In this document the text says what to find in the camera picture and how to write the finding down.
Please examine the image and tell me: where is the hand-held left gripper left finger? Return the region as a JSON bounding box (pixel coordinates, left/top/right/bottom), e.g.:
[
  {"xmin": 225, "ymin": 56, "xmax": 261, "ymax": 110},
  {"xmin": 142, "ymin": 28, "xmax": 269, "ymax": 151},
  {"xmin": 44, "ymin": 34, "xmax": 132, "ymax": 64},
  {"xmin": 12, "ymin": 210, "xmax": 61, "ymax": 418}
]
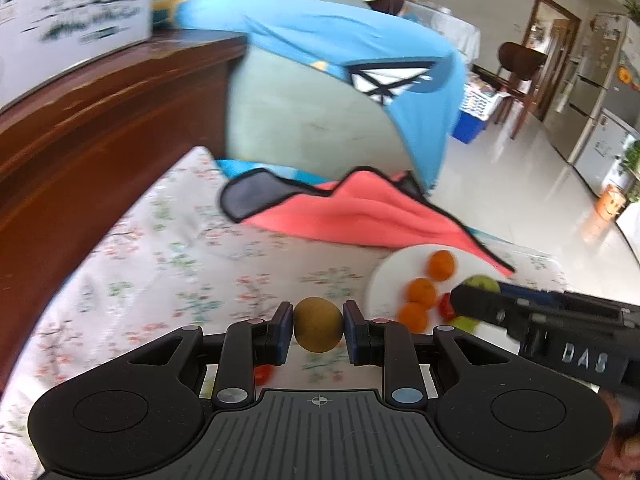
[{"xmin": 127, "ymin": 302, "xmax": 296, "ymax": 411}]

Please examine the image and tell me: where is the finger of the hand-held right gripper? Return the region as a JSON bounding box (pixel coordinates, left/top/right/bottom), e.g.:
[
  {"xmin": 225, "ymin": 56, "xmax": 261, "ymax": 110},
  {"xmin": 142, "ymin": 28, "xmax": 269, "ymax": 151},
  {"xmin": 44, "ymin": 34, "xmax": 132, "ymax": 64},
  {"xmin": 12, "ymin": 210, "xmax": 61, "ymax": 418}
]
[
  {"xmin": 449, "ymin": 283, "xmax": 532, "ymax": 342},
  {"xmin": 499, "ymin": 281, "xmax": 569, "ymax": 307}
]

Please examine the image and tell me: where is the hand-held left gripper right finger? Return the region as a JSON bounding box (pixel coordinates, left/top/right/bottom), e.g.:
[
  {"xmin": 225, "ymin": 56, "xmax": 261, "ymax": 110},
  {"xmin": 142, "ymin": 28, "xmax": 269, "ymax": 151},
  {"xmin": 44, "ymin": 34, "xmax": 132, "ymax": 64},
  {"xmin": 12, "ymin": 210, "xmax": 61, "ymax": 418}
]
[{"xmin": 342, "ymin": 300, "xmax": 506, "ymax": 411}]

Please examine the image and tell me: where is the brown kiwi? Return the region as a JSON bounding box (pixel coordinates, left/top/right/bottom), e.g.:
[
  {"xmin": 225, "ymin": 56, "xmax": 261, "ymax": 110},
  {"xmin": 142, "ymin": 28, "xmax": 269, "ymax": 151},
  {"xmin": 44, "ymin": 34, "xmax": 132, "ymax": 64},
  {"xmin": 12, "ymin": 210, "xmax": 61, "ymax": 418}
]
[{"xmin": 292, "ymin": 296, "xmax": 346, "ymax": 354}]

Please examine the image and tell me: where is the orange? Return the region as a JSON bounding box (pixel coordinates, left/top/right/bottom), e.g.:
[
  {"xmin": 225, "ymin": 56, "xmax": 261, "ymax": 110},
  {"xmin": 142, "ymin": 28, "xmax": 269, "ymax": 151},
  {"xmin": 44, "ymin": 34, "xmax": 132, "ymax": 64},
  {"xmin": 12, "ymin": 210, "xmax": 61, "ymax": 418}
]
[
  {"xmin": 406, "ymin": 277, "xmax": 437, "ymax": 309},
  {"xmin": 397, "ymin": 301, "xmax": 430, "ymax": 333},
  {"xmin": 427, "ymin": 250, "xmax": 457, "ymax": 282}
]

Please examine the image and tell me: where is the white plate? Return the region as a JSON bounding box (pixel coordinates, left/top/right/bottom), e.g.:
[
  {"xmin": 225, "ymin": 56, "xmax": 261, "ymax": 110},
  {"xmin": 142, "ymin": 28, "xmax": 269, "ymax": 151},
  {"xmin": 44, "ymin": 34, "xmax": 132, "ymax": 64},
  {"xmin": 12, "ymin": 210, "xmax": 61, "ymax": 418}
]
[{"xmin": 364, "ymin": 243, "xmax": 507, "ymax": 347}]

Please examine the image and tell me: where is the person's right hand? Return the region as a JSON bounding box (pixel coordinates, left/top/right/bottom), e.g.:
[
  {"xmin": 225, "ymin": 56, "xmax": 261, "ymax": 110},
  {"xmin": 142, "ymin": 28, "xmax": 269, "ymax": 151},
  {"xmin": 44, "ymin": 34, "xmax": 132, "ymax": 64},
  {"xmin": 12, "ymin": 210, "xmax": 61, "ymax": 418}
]
[{"xmin": 597, "ymin": 387, "xmax": 640, "ymax": 480}]

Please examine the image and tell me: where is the coral cloth with black trim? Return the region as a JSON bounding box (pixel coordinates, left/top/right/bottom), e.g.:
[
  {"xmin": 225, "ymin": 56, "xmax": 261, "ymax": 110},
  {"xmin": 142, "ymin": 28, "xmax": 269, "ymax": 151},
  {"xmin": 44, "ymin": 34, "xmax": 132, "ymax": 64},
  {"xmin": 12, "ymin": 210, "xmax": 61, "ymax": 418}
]
[{"xmin": 220, "ymin": 166, "xmax": 516, "ymax": 278}]

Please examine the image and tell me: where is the orange pot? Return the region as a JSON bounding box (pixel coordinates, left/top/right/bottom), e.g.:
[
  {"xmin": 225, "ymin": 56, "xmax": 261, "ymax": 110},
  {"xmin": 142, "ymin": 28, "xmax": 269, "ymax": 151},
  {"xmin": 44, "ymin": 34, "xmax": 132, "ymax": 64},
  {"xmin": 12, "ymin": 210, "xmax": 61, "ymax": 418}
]
[{"xmin": 596, "ymin": 184, "xmax": 627, "ymax": 222}]

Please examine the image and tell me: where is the white cabinet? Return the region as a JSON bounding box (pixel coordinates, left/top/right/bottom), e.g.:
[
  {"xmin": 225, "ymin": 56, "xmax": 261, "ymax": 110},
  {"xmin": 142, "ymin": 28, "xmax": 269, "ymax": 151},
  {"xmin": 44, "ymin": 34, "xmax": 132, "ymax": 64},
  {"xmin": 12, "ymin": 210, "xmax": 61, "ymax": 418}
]
[{"xmin": 570, "ymin": 107, "xmax": 640, "ymax": 198}]

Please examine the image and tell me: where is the green potted plant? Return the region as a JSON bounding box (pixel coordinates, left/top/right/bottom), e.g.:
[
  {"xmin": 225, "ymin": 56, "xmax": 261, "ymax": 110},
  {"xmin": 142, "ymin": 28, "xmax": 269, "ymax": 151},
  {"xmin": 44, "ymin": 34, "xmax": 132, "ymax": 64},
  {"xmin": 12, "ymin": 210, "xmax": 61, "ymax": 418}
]
[{"xmin": 620, "ymin": 140, "xmax": 640, "ymax": 206}]

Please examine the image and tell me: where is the light blue towel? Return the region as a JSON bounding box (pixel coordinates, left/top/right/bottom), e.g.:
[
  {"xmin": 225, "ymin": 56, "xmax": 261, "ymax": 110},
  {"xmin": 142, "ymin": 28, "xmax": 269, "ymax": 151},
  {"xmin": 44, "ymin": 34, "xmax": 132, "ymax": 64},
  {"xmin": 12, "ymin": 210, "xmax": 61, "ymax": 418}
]
[{"xmin": 214, "ymin": 158, "xmax": 331, "ymax": 192}]

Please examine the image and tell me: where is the blue storage box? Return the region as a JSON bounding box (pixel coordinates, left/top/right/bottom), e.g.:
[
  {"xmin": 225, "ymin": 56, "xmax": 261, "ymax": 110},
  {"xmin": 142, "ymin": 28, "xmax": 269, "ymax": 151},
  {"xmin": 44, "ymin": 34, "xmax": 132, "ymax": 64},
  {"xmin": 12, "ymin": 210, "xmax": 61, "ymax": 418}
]
[{"xmin": 452, "ymin": 110, "xmax": 488, "ymax": 143}]

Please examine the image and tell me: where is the white plastic basket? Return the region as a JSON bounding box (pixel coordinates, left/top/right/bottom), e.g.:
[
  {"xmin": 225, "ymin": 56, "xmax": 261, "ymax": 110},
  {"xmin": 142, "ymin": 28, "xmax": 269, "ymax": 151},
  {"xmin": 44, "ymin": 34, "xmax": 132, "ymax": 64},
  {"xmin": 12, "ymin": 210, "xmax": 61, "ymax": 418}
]
[{"xmin": 462, "ymin": 82, "xmax": 501, "ymax": 121}]

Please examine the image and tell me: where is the pale green pillow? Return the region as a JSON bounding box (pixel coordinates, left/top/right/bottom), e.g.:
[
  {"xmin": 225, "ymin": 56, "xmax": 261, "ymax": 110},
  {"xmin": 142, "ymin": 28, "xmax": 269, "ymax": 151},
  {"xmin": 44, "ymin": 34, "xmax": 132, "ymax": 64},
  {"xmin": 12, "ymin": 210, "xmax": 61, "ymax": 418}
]
[{"xmin": 225, "ymin": 45, "xmax": 416, "ymax": 176}]

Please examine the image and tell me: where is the silver refrigerator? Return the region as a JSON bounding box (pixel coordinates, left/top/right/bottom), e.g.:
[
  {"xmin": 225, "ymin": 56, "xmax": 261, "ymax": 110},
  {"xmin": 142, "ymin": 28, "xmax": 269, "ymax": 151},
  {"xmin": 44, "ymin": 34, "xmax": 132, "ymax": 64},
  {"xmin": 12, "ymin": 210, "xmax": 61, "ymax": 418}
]
[{"xmin": 542, "ymin": 12, "xmax": 640, "ymax": 161}]

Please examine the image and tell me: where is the dark brown wooden chair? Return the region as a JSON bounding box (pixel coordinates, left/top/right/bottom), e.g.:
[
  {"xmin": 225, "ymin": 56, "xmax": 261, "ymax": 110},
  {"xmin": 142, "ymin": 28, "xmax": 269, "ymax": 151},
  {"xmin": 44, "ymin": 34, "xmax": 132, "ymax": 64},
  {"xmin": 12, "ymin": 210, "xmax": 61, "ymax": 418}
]
[{"xmin": 496, "ymin": 41, "xmax": 548, "ymax": 140}]

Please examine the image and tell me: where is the brown wooden door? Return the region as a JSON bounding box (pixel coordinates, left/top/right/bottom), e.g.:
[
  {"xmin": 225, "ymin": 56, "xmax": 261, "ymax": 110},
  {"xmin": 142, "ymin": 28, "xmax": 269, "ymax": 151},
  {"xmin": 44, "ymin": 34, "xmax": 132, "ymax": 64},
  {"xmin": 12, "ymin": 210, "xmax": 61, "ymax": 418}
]
[{"xmin": 522, "ymin": 0, "xmax": 583, "ymax": 122}]

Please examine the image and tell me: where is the brown wooden headboard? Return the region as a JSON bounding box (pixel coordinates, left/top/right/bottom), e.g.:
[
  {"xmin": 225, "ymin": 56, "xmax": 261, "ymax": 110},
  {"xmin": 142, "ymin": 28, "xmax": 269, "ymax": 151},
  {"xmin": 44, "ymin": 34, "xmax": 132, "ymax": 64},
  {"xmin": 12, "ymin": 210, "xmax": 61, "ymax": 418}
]
[{"xmin": 0, "ymin": 30, "xmax": 251, "ymax": 396}]

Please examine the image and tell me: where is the table with white cloth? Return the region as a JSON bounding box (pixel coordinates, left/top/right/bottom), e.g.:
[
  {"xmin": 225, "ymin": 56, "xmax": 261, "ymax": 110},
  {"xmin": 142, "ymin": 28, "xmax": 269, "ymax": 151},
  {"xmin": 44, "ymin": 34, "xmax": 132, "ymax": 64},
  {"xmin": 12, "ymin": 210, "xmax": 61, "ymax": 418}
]
[{"xmin": 402, "ymin": 0, "xmax": 482, "ymax": 66}]

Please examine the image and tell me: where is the white printed poster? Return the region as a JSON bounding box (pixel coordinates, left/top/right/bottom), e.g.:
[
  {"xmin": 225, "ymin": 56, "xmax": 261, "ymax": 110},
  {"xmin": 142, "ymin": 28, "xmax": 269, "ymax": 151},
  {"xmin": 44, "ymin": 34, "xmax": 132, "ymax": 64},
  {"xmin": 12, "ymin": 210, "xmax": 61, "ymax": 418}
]
[{"xmin": 0, "ymin": 0, "xmax": 153, "ymax": 111}]

